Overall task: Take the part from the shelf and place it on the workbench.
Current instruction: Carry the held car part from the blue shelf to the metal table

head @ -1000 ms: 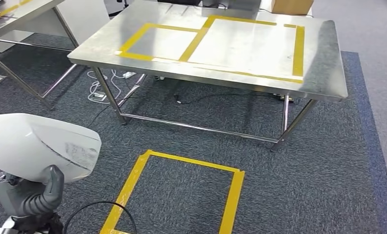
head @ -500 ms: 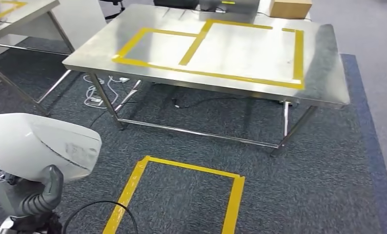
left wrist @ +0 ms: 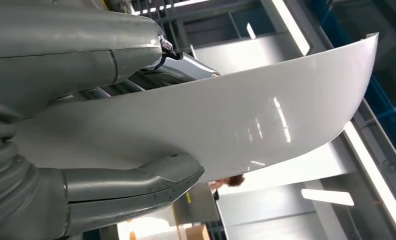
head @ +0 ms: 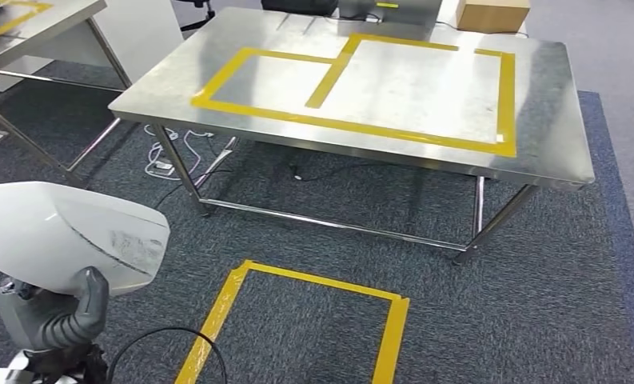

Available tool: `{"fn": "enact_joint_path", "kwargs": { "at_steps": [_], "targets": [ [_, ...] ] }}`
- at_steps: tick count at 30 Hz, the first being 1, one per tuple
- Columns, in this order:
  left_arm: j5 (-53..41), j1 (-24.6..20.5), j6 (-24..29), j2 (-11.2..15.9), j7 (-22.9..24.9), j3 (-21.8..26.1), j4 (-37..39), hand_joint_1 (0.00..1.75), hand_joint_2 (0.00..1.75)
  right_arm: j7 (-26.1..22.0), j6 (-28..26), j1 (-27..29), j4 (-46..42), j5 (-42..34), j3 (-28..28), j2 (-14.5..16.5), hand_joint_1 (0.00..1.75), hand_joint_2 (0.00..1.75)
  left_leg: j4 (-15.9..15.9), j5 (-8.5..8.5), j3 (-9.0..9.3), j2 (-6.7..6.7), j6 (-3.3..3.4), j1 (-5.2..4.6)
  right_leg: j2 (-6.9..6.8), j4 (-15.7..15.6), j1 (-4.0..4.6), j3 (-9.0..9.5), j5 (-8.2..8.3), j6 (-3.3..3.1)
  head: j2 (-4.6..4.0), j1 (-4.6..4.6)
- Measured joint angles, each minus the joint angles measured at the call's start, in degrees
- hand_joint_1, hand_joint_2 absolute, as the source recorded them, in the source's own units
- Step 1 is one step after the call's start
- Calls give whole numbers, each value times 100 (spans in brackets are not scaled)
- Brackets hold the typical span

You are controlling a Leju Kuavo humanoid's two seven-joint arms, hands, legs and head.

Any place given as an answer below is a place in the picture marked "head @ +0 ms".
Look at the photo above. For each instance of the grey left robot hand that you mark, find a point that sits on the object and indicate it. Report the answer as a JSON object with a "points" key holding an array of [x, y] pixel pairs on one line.
{"points": [[38, 320]]}

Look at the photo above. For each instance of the white plastic car part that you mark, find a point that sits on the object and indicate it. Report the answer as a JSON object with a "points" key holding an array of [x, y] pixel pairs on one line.
{"points": [[36, 228]]}

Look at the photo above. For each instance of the steel workbench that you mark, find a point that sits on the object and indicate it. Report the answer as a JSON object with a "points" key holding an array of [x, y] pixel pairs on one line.
{"points": [[428, 90]]}

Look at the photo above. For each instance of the steel table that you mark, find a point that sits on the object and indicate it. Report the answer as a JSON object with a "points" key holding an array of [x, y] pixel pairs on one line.
{"points": [[57, 21]]}

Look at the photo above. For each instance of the yellow tape double rectangle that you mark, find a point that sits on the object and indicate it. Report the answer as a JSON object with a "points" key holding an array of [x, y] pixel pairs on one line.
{"points": [[348, 126]]}

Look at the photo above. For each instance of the grey laptop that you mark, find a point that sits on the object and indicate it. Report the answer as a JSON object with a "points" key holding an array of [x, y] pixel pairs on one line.
{"points": [[401, 16]]}

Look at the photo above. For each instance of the cardboard box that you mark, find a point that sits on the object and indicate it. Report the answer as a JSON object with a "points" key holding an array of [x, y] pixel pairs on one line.
{"points": [[491, 16]]}

